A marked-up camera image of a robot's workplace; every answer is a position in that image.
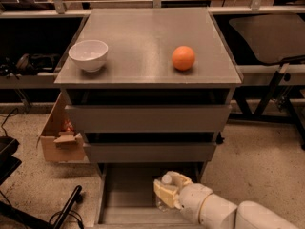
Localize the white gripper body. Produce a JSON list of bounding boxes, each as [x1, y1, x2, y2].
[[179, 183, 213, 223]]

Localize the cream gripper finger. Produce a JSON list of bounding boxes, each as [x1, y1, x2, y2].
[[153, 179, 181, 209], [161, 171, 192, 189]]

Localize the clear plastic water bottle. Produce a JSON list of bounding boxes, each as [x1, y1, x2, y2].
[[154, 173, 174, 213]]

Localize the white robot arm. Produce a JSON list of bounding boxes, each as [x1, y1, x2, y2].
[[153, 171, 298, 229]]

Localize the grey open bottom drawer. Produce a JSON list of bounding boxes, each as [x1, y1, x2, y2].
[[94, 162, 207, 229]]

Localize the grey drawer cabinet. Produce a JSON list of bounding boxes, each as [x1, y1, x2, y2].
[[53, 6, 244, 164]]

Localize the grey middle drawer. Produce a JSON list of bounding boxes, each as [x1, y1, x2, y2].
[[84, 133, 216, 163]]

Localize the grey top drawer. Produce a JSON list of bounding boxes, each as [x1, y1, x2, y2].
[[64, 88, 233, 134]]

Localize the black chair base leg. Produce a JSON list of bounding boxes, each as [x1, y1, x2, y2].
[[49, 185, 84, 229]]

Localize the brown cardboard box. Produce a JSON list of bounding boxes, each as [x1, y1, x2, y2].
[[39, 94, 86, 162]]

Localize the orange fruit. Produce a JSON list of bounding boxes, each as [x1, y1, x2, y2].
[[172, 46, 195, 71]]

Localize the white ceramic bowl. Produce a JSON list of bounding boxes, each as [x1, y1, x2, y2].
[[69, 40, 109, 72]]

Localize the black equipment at left edge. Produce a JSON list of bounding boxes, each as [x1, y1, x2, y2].
[[0, 136, 21, 185]]

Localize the dark chair seat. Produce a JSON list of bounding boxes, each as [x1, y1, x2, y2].
[[229, 13, 305, 65]]

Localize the black headphones on shelf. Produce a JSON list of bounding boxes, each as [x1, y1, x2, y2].
[[16, 53, 60, 75]]

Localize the black floor cable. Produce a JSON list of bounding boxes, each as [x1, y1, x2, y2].
[[48, 209, 85, 229]]

